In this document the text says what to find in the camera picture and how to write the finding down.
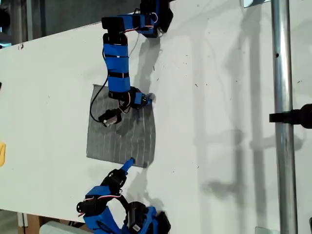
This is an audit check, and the grey towel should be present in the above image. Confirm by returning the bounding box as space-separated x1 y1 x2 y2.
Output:
85 84 157 169

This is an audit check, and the white box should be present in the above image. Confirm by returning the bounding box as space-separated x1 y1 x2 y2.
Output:
39 220 85 234

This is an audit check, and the wooden board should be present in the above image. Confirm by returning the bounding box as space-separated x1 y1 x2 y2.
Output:
26 214 41 234

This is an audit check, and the yellow object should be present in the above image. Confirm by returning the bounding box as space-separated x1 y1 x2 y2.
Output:
0 141 7 168

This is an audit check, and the black round object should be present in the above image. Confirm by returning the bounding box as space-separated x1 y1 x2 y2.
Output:
0 8 11 29

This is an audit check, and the black camera box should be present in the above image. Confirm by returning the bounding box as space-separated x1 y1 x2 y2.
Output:
98 109 122 127
123 201 148 234

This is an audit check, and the black camera cable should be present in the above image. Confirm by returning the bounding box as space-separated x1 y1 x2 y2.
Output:
89 73 110 122

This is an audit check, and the white bracket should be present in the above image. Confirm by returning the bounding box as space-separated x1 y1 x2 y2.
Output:
17 212 27 228

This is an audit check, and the grey frame bar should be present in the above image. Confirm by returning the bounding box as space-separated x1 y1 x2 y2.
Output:
26 0 34 41

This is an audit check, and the steel post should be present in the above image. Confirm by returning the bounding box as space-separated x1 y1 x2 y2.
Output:
270 0 298 234

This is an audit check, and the black post clamp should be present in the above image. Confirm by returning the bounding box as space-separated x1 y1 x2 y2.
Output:
269 103 312 130

